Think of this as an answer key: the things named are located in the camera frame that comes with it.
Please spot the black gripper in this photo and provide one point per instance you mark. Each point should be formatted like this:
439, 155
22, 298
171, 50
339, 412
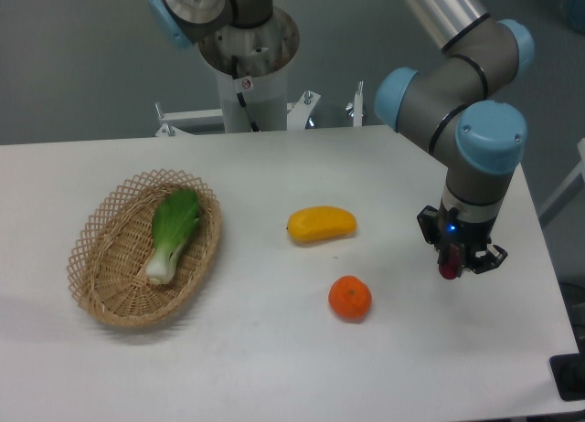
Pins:
442, 227

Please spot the red sweet potato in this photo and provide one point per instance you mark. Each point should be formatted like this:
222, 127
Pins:
454, 269

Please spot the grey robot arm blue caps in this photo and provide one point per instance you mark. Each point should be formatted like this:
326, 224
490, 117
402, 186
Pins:
449, 113

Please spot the orange tangerine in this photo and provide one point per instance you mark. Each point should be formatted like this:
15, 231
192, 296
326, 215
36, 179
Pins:
350, 298

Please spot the yellow mango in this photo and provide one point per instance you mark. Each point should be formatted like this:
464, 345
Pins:
320, 223

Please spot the black device at table edge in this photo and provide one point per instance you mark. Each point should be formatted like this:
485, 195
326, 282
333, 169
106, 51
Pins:
568, 373

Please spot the green bok choy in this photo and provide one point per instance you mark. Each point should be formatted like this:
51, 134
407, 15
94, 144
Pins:
173, 224

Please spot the woven wicker basket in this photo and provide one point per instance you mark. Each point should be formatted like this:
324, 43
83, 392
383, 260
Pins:
107, 265

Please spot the white frame at right edge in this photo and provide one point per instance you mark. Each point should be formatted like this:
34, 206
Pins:
568, 188

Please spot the white metal base frame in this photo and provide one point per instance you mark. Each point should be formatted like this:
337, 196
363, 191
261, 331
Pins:
243, 111

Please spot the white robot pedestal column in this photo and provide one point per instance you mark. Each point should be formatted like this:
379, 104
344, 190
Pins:
255, 59

